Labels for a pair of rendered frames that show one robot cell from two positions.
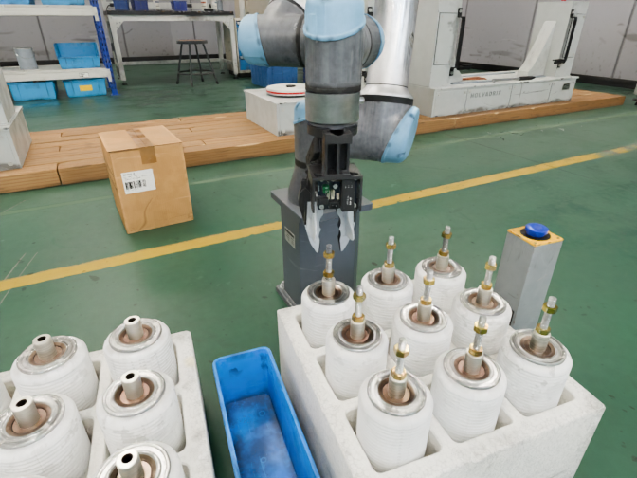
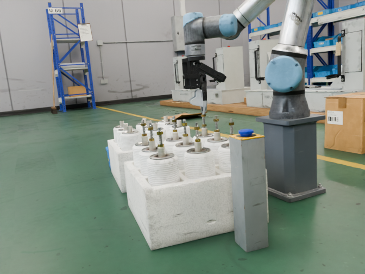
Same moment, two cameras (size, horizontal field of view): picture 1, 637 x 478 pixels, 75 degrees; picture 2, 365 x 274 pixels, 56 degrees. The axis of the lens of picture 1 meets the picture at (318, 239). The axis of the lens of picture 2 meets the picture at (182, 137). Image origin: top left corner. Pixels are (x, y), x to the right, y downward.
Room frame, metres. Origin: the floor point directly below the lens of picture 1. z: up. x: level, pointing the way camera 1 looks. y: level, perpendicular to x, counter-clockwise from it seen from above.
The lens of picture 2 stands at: (0.58, -1.32, 0.48)
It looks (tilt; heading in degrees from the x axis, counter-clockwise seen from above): 10 degrees down; 93
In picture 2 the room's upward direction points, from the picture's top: 5 degrees counter-clockwise
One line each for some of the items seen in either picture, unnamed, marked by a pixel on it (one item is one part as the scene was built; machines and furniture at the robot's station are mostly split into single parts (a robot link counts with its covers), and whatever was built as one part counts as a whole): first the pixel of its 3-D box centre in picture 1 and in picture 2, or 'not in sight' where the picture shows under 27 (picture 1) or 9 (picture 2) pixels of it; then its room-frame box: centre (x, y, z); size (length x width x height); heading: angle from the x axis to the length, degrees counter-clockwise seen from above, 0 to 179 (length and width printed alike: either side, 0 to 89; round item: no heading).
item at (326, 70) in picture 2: not in sight; (331, 70); (3.10, 5.17, 0.36); 0.50 x 0.38 x 0.21; 28
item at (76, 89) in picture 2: not in sight; (76, 91); (-1.75, 5.35, 0.36); 0.31 x 0.25 x 0.20; 27
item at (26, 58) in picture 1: (26, 58); not in sight; (4.25, 2.75, 0.35); 0.16 x 0.15 x 0.19; 117
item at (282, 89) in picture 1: (290, 89); not in sight; (2.70, 0.17, 0.29); 0.30 x 0.30 x 0.06
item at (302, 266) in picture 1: (319, 250); (290, 154); (0.93, 0.00, 0.15); 0.19 x 0.19 x 0.30; 27
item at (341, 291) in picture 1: (328, 292); (205, 135); (0.60, -0.02, 0.25); 0.08 x 0.08 x 0.01
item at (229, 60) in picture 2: not in sight; (208, 76); (0.78, 3.92, 0.45); 1.61 x 0.57 x 0.74; 117
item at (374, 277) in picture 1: (387, 279); (217, 139); (0.64, -0.13, 0.25); 0.08 x 0.08 x 0.01
